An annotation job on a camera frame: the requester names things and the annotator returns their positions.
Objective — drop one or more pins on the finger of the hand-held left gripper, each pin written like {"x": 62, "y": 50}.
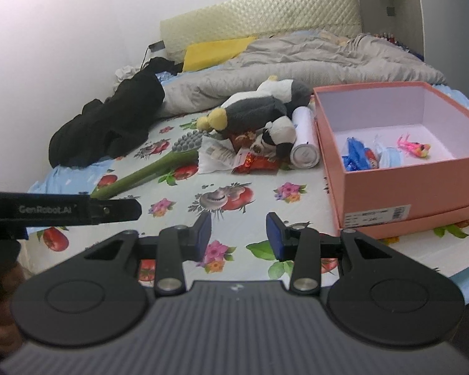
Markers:
{"x": 121, "y": 210}

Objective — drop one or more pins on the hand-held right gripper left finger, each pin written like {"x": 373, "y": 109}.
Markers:
{"x": 205, "y": 234}

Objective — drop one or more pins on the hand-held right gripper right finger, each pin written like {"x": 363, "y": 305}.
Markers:
{"x": 275, "y": 238}

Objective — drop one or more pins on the red snack packet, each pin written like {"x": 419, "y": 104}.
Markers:
{"x": 258, "y": 164}

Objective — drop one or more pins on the small panda plush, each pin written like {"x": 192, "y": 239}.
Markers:
{"x": 281, "y": 132}

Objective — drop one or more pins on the blue plastic packet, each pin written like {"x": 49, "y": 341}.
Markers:
{"x": 355, "y": 154}

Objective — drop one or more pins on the pink cardboard box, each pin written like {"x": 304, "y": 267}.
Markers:
{"x": 394, "y": 187}

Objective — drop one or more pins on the light blue face mask packet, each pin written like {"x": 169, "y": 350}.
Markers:
{"x": 392, "y": 158}

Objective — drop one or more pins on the small pink toy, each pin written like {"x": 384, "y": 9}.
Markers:
{"x": 414, "y": 147}

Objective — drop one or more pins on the blue cloud print sheet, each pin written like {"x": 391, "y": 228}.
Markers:
{"x": 58, "y": 179}

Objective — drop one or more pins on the fruit print tablecloth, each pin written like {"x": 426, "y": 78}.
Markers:
{"x": 250, "y": 203}

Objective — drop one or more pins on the green plush toothbrush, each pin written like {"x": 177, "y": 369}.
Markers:
{"x": 148, "y": 172}

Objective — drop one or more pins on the white labelled packet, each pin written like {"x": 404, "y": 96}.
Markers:
{"x": 219, "y": 154}

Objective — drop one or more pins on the black clothing pile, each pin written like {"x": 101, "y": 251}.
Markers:
{"x": 109, "y": 125}

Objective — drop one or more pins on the white can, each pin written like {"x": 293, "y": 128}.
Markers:
{"x": 305, "y": 140}

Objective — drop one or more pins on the grey penguin plush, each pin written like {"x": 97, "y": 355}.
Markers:
{"x": 254, "y": 111}

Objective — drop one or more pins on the white crumpled cloth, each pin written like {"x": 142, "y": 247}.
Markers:
{"x": 127, "y": 72}

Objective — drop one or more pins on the grey quilt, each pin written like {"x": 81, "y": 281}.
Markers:
{"x": 316, "y": 62}

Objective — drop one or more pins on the yellow pillow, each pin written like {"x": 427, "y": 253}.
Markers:
{"x": 211, "y": 52}

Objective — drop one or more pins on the cream padded headboard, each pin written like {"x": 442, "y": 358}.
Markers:
{"x": 258, "y": 11}

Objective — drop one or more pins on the grey wardrobe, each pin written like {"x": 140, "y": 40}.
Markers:
{"x": 441, "y": 15}

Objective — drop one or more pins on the grey wall socket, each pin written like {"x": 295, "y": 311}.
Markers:
{"x": 156, "y": 45}

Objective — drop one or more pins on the dark wardrobe switch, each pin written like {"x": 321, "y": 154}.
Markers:
{"x": 391, "y": 11}

